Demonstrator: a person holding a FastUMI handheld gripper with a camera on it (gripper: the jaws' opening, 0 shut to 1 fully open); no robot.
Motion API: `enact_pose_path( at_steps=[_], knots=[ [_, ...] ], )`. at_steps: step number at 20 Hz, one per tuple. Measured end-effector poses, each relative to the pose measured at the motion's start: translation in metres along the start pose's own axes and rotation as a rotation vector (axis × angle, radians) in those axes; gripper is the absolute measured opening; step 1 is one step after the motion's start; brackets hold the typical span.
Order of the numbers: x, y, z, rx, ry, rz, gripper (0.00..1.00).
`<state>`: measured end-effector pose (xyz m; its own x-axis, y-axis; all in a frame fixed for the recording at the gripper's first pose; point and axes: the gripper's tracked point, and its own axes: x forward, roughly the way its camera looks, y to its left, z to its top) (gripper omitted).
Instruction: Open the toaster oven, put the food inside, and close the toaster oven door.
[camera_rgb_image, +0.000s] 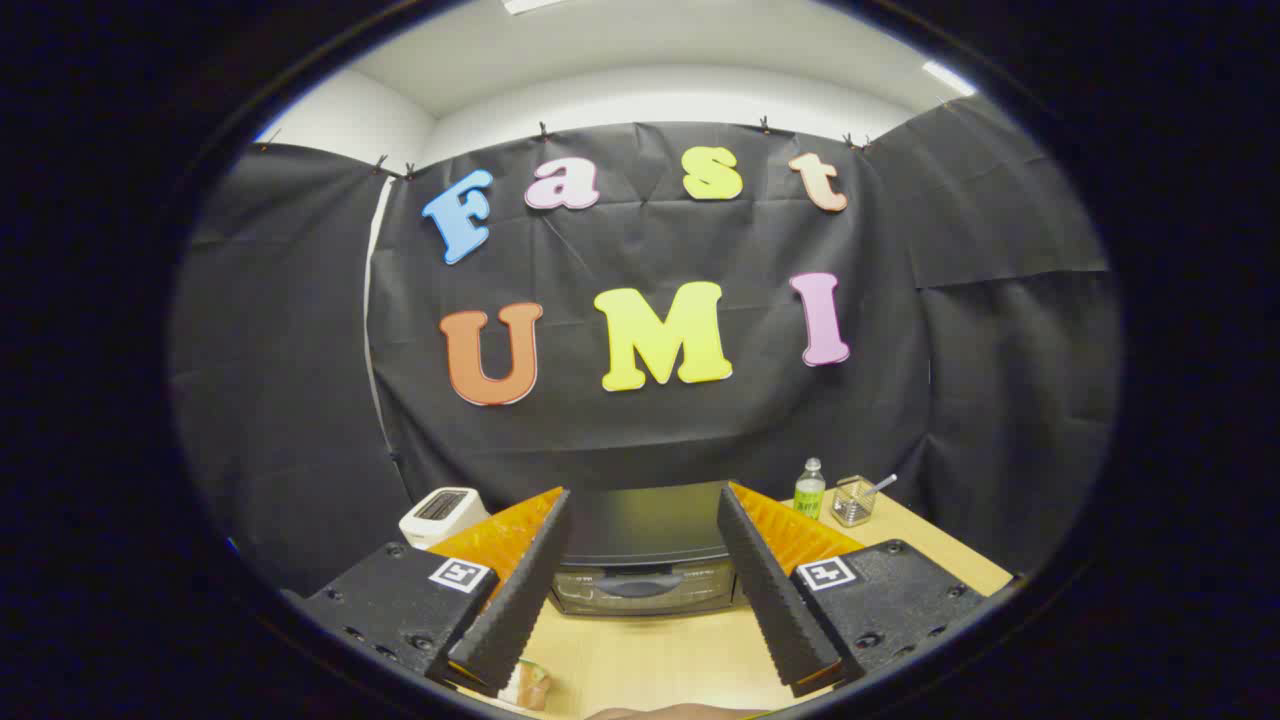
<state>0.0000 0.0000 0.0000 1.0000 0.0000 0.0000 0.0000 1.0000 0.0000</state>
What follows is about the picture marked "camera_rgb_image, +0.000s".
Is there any white bread toaster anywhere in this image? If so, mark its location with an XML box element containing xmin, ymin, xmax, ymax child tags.
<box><xmin>399</xmin><ymin>487</ymin><xmax>491</xmax><ymax>550</ymax></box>

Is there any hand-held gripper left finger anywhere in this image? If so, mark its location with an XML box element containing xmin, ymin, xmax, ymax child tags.
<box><xmin>283</xmin><ymin>487</ymin><xmax>573</xmax><ymax>698</ymax></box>

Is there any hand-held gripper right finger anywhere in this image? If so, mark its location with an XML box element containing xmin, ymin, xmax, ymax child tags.
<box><xmin>716</xmin><ymin>481</ymin><xmax>1021</xmax><ymax>699</ymax></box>

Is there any lettuce sandwich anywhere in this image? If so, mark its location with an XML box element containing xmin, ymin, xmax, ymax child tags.
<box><xmin>505</xmin><ymin>658</ymin><xmax>553</xmax><ymax>712</ymax></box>

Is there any clear utensil holder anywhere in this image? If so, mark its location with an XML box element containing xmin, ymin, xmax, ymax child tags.
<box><xmin>832</xmin><ymin>476</ymin><xmax>877</xmax><ymax>528</ymax></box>

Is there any black toaster oven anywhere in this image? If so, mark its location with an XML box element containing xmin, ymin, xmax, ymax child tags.
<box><xmin>548</xmin><ymin>482</ymin><xmax>746</xmax><ymax>617</ymax></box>

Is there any green label plastic bottle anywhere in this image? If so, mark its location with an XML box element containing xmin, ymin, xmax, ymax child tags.
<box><xmin>793</xmin><ymin>458</ymin><xmax>827</xmax><ymax>521</ymax></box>

